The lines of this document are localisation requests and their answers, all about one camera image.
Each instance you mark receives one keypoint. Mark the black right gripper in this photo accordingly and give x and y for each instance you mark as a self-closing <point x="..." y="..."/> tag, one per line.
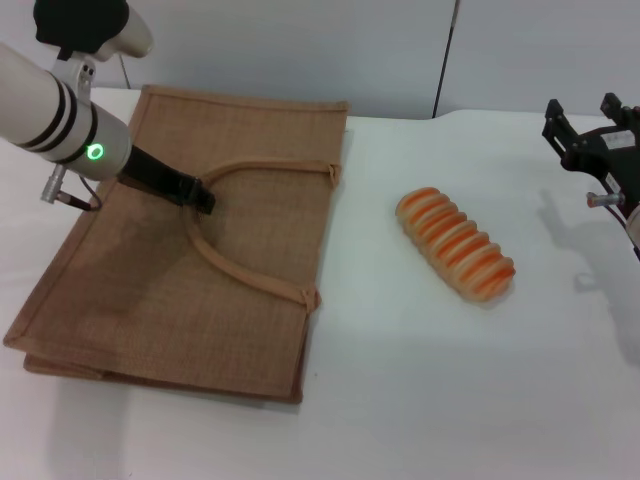
<point x="607" y="155"/>

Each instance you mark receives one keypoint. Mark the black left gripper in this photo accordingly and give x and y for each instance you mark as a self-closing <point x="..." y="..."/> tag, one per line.
<point x="150" y="172"/>

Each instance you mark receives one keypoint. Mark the brown jute handbag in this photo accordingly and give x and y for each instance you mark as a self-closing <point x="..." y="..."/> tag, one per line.
<point x="165" y="270"/>

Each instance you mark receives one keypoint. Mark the orange striped bread loaf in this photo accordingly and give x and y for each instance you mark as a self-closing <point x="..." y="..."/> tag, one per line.
<point x="455" y="245"/>

